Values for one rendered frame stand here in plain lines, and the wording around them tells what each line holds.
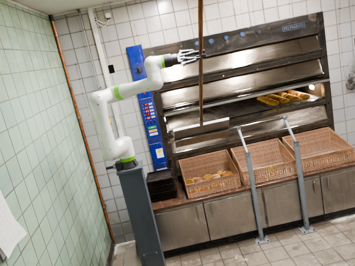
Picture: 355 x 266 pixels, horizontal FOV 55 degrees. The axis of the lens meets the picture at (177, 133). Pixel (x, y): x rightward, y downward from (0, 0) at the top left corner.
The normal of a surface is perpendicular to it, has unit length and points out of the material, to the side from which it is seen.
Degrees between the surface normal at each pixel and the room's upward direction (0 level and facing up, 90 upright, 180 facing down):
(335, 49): 90
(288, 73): 69
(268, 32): 90
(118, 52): 90
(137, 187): 90
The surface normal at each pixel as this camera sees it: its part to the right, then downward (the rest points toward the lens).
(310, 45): 0.01, -0.12
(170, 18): 0.09, 0.22
